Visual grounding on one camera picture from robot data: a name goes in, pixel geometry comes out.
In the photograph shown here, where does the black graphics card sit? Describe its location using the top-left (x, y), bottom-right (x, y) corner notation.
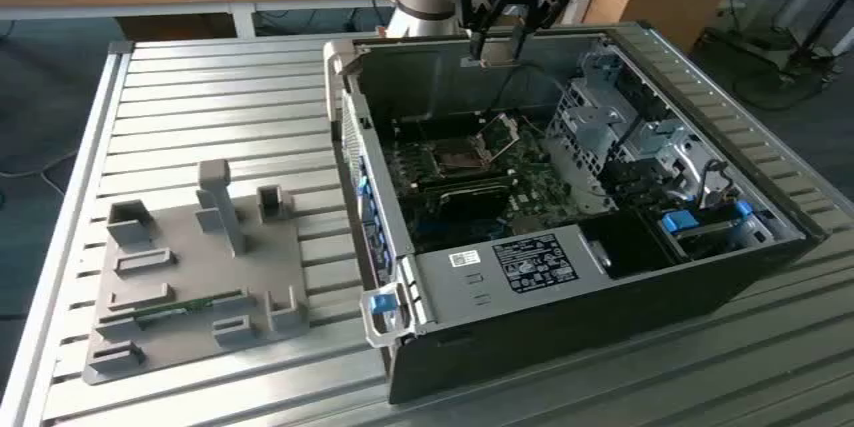
top-left (434, 184), bottom-right (514, 222)

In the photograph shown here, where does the metal drive cage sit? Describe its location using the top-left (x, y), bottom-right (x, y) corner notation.
top-left (543, 44), bottom-right (713, 216)

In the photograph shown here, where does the green motherboard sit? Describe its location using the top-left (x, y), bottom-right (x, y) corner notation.
top-left (381, 115), bottom-right (606, 254)

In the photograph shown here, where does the hard disk in blue carrier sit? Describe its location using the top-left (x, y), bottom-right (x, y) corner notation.
top-left (657, 200), bottom-right (782, 262)

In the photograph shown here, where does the green RAM stick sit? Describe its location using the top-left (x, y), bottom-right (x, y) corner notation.
top-left (131, 295), bottom-right (221, 322)

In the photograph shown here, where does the silver CPU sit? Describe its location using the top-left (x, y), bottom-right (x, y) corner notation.
top-left (478, 40), bottom-right (521, 68)

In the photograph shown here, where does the grey parts rack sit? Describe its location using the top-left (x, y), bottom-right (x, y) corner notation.
top-left (79, 158), bottom-right (313, 387)

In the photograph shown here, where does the grey power supply unit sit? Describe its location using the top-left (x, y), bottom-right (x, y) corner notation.
top-left (405, 225), bottom-right (614, 337)

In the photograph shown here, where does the black PC case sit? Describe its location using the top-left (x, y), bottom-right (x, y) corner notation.
top-left (323, 20), bottom-right (836, 406)

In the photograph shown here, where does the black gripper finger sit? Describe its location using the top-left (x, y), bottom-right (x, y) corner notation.
top-left (455, 0), bottom-right (506, 61)
top-left (510, 0), bottom-right (574, 61)

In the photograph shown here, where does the CPU socket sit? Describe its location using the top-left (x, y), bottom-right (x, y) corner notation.
top-left (430, 136), bottom-right (497, 176)

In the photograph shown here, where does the blue card retainer strip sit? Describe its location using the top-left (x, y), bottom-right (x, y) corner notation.
top-left (355, 154), bottom-right (395, 273)

